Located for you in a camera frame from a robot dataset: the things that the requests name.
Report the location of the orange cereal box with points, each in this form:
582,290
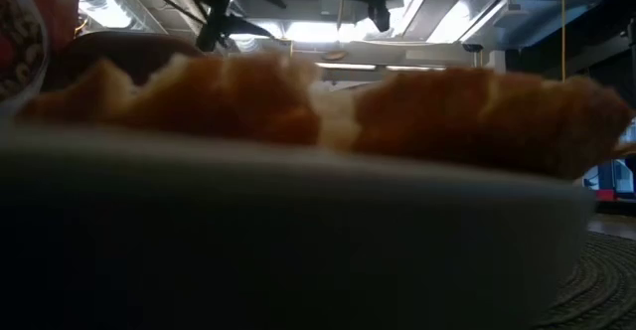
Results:
20,47

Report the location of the red block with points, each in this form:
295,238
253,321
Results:
606,195

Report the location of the silver ceiling duct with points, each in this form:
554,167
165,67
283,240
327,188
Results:
522,12

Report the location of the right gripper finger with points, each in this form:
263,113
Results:
380,17

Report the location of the long ceiling light tube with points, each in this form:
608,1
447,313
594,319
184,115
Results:
348,65

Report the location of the pale green round plate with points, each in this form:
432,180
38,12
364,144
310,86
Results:
248,245

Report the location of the black aluminium table frame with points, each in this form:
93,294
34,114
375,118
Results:
616,208

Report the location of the blue post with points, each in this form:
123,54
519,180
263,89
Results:
606,176

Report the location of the grey round woven placemat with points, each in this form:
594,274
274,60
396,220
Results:
601,285

